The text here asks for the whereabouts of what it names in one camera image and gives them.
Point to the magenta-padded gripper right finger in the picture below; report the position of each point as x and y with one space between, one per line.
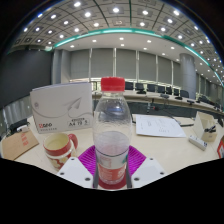
148 170

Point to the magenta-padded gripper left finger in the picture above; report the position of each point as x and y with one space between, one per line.
75 171

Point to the clear red-capped water bottle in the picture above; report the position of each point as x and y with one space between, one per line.
112 146

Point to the red floral ceramic mug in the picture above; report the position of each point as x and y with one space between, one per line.
56 148

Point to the white printed paper sheets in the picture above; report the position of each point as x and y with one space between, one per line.
158 126

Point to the white power strip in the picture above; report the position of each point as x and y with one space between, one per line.
198 142

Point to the brown kraft paper envelope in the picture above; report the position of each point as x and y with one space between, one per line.
18 145

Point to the white copy paper box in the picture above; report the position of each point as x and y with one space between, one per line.
56 106

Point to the small beige cardboard box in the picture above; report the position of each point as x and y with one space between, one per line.
201 123

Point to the long curved conference desk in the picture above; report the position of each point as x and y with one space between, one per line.
150 96

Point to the black power adapter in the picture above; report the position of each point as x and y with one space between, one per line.
16 125

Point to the row of black office chairs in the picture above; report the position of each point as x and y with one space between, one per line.
151 88

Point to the round ceiling lights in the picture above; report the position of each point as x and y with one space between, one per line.
115 10

